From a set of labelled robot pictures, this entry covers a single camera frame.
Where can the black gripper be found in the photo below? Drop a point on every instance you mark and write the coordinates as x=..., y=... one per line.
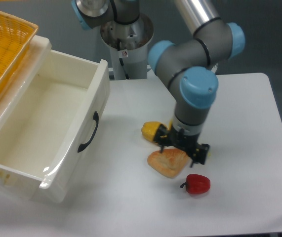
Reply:
x=183, y=137

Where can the black top drawer handle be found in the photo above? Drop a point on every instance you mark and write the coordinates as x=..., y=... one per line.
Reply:
x=89, y=132

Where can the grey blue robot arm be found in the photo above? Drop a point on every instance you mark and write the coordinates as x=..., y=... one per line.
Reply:
x=185, y=69

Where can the white plastic drawer cabinet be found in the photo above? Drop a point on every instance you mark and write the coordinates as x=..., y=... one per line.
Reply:
x=11, y=180

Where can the brown pastry bread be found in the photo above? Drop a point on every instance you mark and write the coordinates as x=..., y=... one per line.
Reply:
x=169, y=163

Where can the yellow bell pepper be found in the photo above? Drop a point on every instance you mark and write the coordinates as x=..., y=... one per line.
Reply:
x=149, y=129

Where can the red bell pepper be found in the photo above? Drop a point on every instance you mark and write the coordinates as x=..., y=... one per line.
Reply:
x=196, y=184

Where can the yellow woven basket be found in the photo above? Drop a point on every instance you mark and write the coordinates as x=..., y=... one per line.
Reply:
x=15, y=37

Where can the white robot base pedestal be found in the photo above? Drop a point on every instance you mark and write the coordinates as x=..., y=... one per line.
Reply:
x=128, y=46

